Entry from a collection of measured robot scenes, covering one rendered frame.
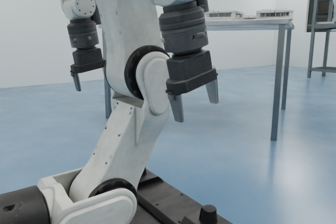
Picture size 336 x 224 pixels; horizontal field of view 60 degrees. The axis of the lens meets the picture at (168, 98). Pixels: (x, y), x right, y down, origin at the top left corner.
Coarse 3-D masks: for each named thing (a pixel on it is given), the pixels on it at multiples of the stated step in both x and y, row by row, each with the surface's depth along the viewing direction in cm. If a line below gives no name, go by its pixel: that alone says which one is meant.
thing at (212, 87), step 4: (216, 80) 63; (208, 84) 64; (212, 84) 63; (216, 84) 63; (208, 88) 65; (212, 88) 64; (216, 88) 63; (208, 92) 65; (212, 92) 64; (216, 92) 63; (208, 96) 66; (212, 96) 65; (216, 96) 64; (212, 100) 65; (216, 100) 64
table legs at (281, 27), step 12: (288, 36) 281; (288, 48) 283; (276, 60) 194; (288, 60) 285; (276, 72) 196; (276, 84) 197; (108, 96) 259; (276, 96) 199; (108, 108) 261; (276, 108) 200; (276, 120) 201; (276, 132) 203
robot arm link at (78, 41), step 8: (88, 32) 89; (96, 32) 92; (72, 40) 90; (80, 40) 89; (88, 40) 90; (96, 40) 92; (80, 48) 92; (88, 48) 92; (96, 48) 94; (80, 56) 91; (88, 56) 93; (96, 56) 94; (72, 64) 94; (80, 64) 92; (88, 64) 93; (96, 64) 95; (104, 64) 96; (72, 72) 92; (80, 72) 92
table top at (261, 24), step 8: (208, 24) 207; (216, 24) 205; (224, 24) 203; (232, 24) 200; (240, 24) 198; (248, 24) 196; (256, 24) 194; (264, 24) 194; (272, 24) 194; (288, 24) 194
